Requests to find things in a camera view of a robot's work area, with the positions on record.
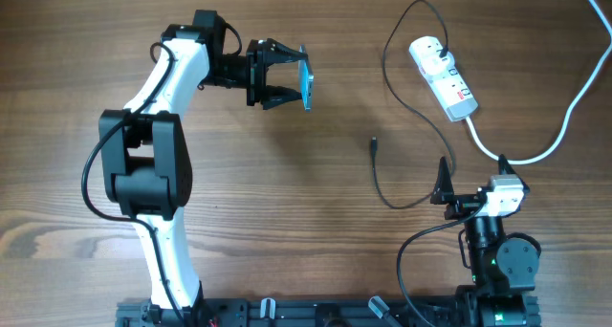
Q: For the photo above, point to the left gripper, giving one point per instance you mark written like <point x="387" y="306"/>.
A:
<point x="256" y="73"/>

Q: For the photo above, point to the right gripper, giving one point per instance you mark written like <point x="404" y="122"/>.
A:
<point x="444" y="192"/>

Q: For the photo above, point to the Galaxy S25 smartphone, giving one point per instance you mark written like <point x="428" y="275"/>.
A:
<point x="306" y="79"/>

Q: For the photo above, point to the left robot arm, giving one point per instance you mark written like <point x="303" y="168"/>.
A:
<point x="146" y="166"/>

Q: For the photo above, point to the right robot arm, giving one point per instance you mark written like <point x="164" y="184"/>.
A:
<point x="503" y="266"/>

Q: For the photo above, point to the white USB charger plug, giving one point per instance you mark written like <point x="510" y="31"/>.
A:
<point x="436" y="64"/>

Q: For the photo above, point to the white power strip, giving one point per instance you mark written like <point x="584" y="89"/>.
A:
<point x="450" y="89"/>

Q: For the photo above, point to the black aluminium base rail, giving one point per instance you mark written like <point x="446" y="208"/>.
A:
<point x="325" y="312"/>

